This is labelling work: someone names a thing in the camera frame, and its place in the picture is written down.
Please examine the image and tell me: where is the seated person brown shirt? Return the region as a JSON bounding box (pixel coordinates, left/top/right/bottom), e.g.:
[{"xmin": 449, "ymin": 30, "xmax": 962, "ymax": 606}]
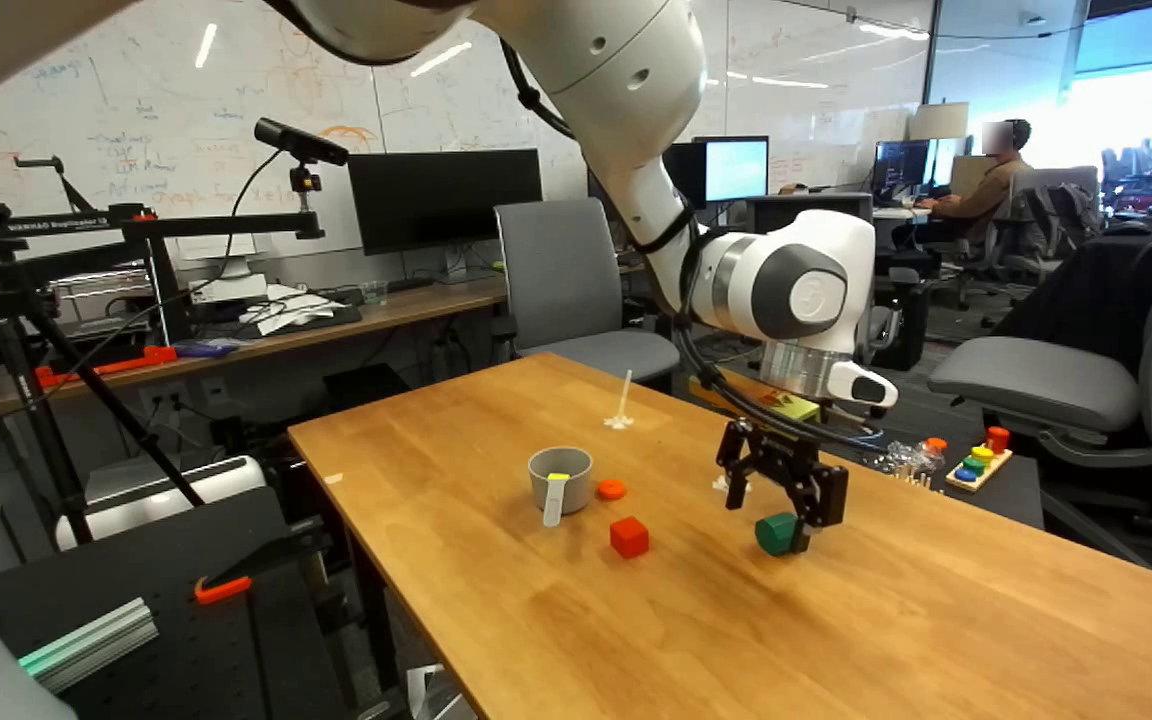
[{"xmin": 920, "ymin": 117, "xmax": 1040, "ymax": 250}]

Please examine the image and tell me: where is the dark distant monitor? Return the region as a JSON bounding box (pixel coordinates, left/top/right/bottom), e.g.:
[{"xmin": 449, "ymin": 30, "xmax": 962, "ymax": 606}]
[{"xmin": 871, "ymin": 137, "xmax": 936, "ymax": 204}]

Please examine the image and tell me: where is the gray padded office chair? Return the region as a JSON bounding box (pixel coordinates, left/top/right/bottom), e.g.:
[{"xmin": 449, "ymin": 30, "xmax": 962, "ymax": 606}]
[{"xmin": 929, "ymin": 216, "xmax": 1152, "ymax": 470}]

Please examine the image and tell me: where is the black bar camera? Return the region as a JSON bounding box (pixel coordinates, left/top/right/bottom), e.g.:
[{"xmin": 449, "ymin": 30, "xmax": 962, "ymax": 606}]
[{"xmin": 251, "ymin": 113, "xmax": 350, "ymax": 204}]

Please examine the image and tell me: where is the long wooden desk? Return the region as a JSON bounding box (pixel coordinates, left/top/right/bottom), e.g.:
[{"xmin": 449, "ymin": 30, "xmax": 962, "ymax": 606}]
[{"xmin": 0, "ymin": 278, "xmax": 511, "ymax": 414}]

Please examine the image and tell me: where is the clear bottle orange cap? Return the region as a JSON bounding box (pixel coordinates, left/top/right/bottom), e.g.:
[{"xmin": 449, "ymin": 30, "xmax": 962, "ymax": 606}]
[{"xmin": 871, "ymin": 433, "xmax": 950, "ymax": 492}]

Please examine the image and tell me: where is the green block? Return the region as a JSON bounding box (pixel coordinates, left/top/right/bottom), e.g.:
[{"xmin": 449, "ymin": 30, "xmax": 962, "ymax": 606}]
[{"xmin": 753, "ymin": 506, "xmax": 806, "ymax": 559}]

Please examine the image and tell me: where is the silver metal cylinder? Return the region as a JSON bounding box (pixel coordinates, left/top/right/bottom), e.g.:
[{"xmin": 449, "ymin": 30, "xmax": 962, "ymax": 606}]
[{"xmin": 11, "ymin": 591, "xmax": 162, "ymax": 695}]

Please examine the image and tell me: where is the gray measuring cup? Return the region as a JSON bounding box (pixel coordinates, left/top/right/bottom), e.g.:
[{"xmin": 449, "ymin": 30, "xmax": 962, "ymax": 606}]
[{"xmin": 522, "ymin": 445, "xmax": 598, "ymax": 532}]

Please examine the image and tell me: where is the white paper pile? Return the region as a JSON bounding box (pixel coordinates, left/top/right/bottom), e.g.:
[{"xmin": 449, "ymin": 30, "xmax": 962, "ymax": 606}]
[{"xmin": 234, "ymin": 278, "xmax": 350, "ymax": 341}]

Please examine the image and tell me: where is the black cart top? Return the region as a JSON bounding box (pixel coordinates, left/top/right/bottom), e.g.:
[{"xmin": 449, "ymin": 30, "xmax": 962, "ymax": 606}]
[{"xmin": 0, "ymin": 478, "xmax": 387, "ymax": 720}]

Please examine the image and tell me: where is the black computer monitor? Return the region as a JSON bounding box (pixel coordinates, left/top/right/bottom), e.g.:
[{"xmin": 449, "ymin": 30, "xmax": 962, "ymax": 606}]
[{"xmin": 663, "ymin": 137, "xmax": 712, "ymax": 216}]

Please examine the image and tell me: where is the red block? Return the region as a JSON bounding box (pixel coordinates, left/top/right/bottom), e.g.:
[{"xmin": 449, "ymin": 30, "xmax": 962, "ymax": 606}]
[{"xmin": 609, "ymin": 516, "xmax": 654, "ymax": 564}]

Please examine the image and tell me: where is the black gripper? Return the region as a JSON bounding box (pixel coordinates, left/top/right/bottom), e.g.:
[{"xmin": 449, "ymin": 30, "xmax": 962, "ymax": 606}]
[{"xmin": 712, "ymin": 419, "xmax": 855, "ymax": 559}]

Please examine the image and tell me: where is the colourful stacking toy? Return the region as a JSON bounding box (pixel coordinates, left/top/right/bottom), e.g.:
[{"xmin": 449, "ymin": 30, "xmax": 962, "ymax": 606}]
[{"xmin": 944, "ymin": 419, "xmax": 1015, "ymax": 494}]

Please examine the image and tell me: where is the white roll tube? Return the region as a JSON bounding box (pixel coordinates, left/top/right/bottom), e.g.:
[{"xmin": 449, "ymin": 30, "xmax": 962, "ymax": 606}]
[{"xmin": 53, "ymin": 451, "xmax": 269, "ymax": 550}]

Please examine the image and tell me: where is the black mesh chair gray frame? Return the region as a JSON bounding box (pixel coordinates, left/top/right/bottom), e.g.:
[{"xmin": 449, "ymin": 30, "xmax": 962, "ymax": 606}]
[{"xmin": 744, "ymin": 193, "xmax": 880, "ymax": 216}]

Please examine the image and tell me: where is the colourful wrist mount plate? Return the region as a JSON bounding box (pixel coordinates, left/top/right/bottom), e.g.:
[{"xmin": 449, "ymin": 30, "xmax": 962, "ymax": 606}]
[{"xmin": 686, "ymin": 375, "xmax": 829, "ymax": 433}]

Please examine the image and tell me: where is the white lampshade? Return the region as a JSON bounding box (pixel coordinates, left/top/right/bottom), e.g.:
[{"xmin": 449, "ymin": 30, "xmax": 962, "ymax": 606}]
[{"xmin": 904, "ymin": 98, "xmax": 976, "ymax": 144}]

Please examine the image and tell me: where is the orange bar tool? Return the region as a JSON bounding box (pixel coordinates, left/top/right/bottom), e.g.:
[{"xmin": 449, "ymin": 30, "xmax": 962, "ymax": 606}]
[{"xmin": 32, "ymin": 341, "xmax": 182, "ymax": 396}]

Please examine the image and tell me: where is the white plastic pin stand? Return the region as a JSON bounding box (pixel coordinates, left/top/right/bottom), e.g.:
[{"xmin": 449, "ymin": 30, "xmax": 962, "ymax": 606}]
[{"xmin": 602, "ymin": 366, "xmax": 640, "ymax": 433}]

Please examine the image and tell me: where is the bright lit monitor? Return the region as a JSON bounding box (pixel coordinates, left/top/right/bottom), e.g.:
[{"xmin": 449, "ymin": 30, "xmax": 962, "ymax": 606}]
[{"xmin": 697, "ymin": 133, "xmax": 775, "ymax": 209}]

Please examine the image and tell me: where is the small black table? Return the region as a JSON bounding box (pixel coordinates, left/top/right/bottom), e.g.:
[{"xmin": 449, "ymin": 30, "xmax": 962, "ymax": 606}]
[{"xmin": 860, "ymin": 428, "xmax": 1047, "ymax": 532}]

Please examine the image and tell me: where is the orange handled clamp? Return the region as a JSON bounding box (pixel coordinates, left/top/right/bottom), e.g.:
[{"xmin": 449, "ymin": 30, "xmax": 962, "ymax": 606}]
[{"xmin": 193, "ymin": 572, "xmax": 259, "ymax": 612}]

